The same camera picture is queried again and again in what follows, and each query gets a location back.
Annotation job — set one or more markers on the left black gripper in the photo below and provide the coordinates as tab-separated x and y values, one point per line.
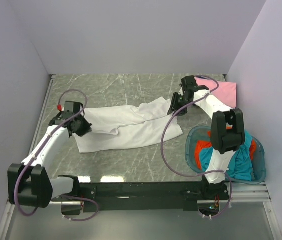
86	129

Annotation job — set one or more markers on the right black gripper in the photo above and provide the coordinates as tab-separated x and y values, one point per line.
174	105

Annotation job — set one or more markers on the white t-shirt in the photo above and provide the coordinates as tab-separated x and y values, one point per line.
124	127

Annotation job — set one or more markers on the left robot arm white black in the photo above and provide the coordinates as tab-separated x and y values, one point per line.
28	182

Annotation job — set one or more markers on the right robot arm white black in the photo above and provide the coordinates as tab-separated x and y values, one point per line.
227	131

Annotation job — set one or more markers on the orange t-shirt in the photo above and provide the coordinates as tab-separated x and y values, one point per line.
202	148

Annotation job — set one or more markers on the pink folded t-shirt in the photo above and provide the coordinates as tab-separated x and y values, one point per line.
226	92

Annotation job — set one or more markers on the teal t-shirt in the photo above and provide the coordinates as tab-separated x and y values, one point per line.
243	155

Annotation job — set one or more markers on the black base crossbar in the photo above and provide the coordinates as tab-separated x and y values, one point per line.
134	196

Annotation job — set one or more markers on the translucent blue laundry basket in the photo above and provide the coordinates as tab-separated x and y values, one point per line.
247	166

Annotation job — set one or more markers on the aluminium rail frame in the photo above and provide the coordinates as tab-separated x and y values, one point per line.
7	215

